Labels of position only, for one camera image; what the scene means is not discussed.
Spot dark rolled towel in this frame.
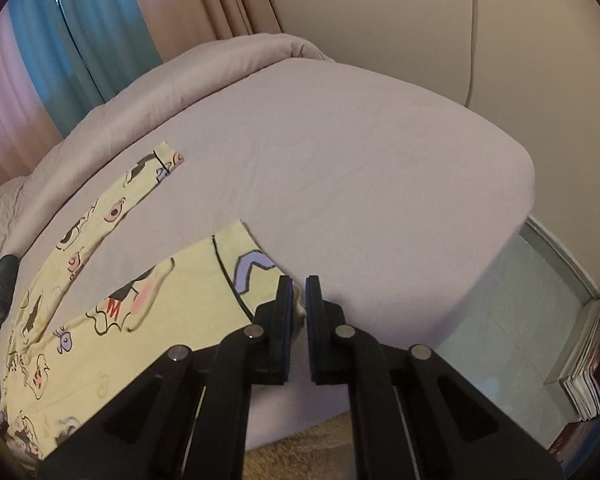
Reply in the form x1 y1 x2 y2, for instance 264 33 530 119
0 255 20 328

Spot yellow cartoon print pants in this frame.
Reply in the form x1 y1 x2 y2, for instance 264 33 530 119
1 143 282 466

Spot teal curtain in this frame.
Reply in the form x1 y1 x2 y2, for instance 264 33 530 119
7 0 162 138

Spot stack of magazines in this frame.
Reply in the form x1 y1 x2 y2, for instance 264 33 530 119
556 299 600 422

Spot pink curtain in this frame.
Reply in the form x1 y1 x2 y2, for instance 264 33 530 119
0 0 280 186

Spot pink folded duvet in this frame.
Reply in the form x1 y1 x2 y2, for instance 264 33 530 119
0 34 327 258

